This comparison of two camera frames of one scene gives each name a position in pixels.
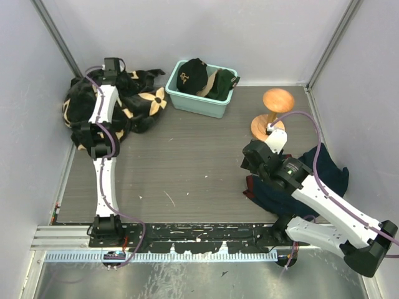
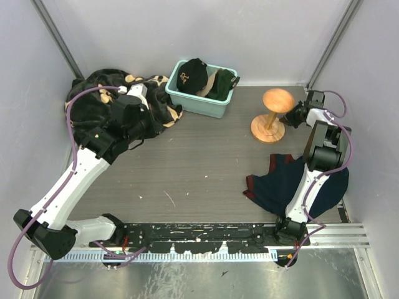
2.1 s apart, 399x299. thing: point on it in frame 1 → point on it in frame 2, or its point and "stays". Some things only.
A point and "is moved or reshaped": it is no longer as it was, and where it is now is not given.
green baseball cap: x=224 y=81 stays
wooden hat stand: x=277 y=101 stays
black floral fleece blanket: x=139 y=95 is moved or reshaped
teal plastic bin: x=197 y=104 stays
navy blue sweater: x=334 y=177 stays
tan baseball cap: x=204 y=92 stays
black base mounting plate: x=199 y=238 stays
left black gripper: x=123 y=73 → x=152 y=131
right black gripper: x=246 y=165 → x=288 y=118
